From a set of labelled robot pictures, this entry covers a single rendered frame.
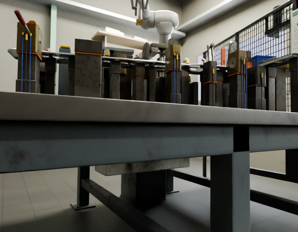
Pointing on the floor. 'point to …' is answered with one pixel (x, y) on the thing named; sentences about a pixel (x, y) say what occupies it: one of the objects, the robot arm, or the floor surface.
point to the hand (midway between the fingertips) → (139, 15)
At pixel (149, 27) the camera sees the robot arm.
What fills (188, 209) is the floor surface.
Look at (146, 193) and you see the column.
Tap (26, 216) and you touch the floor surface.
